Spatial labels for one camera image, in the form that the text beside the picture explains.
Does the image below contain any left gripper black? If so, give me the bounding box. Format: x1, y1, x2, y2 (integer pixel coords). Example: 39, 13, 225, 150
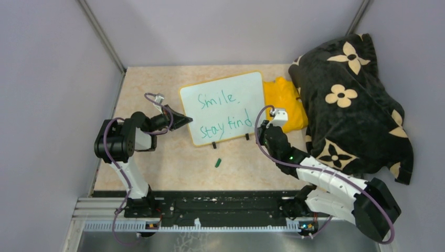
148, 104, 193, 133

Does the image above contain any yellow-framed whiteboard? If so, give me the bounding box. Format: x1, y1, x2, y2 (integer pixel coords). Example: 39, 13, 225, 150
179, 71, 266, 146

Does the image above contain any green marker cap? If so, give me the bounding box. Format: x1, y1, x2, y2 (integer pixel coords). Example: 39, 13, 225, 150
215, 158, 221, 168

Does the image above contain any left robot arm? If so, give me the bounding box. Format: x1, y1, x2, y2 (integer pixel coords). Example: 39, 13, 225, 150
93, 105, 193, 217

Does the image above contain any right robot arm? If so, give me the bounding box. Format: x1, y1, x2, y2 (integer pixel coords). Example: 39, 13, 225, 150
255, 120, 401, 244

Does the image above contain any yellow folded cloth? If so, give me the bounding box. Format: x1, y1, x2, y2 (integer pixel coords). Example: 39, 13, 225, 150
263, 77, 309, 133

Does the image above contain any black floral blanket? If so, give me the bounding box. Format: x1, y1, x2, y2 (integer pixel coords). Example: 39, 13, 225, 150
288, 34, 414, 185

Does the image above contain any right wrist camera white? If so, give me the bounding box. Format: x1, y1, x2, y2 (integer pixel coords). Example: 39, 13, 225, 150
267, 108, 288, 128

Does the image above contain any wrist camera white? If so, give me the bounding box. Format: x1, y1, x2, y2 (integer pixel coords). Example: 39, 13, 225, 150
154, 93, 164, 110
267, 108, 288, 128

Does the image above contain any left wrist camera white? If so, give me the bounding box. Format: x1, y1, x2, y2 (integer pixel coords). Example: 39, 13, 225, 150
154, 93, 164, 110

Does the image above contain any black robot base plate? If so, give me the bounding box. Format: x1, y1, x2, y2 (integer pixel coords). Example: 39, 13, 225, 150
121, 190, 330, 237

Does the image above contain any aluminium rail frame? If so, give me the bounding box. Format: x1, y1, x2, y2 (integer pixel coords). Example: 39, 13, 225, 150
73, 191, 327, 235

